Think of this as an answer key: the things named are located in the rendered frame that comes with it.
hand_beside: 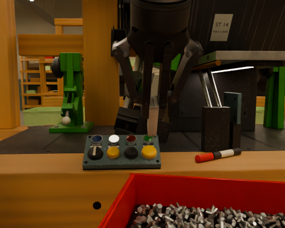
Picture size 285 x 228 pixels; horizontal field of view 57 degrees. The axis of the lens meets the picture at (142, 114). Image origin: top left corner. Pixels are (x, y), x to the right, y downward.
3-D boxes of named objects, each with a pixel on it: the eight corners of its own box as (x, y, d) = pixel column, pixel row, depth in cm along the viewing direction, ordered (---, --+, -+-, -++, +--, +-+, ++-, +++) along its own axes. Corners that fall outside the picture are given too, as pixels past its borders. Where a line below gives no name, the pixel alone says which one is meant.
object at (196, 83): (255, 131, 91) (260, 30, 87) (168, 132, 89) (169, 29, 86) (235, 123, 109) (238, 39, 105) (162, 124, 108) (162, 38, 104)
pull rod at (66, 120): (69, 125, 84) (69, 107, 83) (60, 125, 84) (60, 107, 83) (73, 123, 90) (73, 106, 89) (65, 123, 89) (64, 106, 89)
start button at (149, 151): (156, 159, 51) (157, 155, 50) (141, 159, 51) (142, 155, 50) (155, 148, 53) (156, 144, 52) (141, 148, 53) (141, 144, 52)
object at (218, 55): (292, 66, 54) (292, 50, 54) (215, 65, 54) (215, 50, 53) (224, 73, 93) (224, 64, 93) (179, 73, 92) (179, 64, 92)
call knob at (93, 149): (101, 159, 50) (100, 155, 49) (87, 159, 50) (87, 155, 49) (102, 149, 52) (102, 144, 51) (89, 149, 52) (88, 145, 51)
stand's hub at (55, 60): (59, 78, 90) (58, 55, 89) (49, 78, 90) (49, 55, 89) (64, 78, 97) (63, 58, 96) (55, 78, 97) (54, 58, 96)
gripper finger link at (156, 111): (153, 95, 44) (157, 95, 44) (151, 125, 49) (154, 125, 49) (154, 106, 42) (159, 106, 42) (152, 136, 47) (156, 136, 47)
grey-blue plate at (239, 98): (241, 150, 65) (244, 93, 63) (233, 150, 65) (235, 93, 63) (227, 142, 74) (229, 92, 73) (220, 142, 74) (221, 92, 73)
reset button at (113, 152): (119, 159, 51) (119, 154, 50) (106, 159, 50) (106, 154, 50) (119, 149, 52) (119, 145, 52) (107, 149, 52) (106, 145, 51)
